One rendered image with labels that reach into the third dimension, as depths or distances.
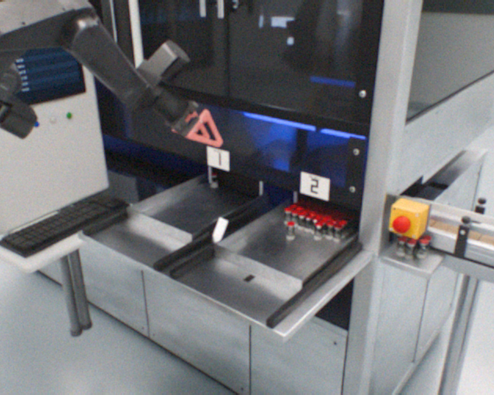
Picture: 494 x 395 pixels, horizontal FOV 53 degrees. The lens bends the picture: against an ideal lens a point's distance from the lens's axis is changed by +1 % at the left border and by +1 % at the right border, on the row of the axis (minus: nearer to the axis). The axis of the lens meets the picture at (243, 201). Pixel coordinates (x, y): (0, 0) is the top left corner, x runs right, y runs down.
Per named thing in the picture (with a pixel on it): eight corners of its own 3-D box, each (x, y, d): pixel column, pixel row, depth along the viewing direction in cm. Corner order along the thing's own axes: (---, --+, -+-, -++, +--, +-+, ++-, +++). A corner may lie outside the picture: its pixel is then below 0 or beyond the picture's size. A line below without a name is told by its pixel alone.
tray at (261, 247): (288, 208, 151) (288, 198, 149) (368, 234, 136) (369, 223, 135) (214, 255, 127) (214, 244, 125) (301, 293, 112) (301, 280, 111)
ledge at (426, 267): (401, 240, 137) (401, 234, 136) (449, 255, 130) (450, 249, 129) (379, 262, 127) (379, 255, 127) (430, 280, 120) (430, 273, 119)
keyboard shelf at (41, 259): (92, 195, 185) (92, 189, 184) (147, 214, 170) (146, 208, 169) (-27, 247, 152) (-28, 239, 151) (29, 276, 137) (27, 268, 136)
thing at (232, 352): (152, 207, 352) (139, 82, 313) (449, 326, 235) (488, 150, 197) (17, 269, 281) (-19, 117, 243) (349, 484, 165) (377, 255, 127)
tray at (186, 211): (205, 182, 170) (205, 172, 168) (267, 201, 155) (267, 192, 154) (128, 218, 146) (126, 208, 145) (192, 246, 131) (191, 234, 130)
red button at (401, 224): (396, 226, 121) (398, 211, 119) (412, 230, 119) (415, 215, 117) (390, 232, 118) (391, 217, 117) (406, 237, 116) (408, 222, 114)
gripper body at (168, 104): (188, 104, 108) (161, 81, 105) (201, 106, 99) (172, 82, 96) (170, 128, 108) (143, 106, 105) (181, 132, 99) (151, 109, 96)
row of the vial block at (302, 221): (286, 220, 143) (287, 206, 141) (342, 240, 133) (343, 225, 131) (282, 223, 142) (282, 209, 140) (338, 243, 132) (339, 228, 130)
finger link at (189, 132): (223, 129, 107) (190, 101, 103) (234, 132, 101) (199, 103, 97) (204, 154, 107) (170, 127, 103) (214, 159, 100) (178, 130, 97)
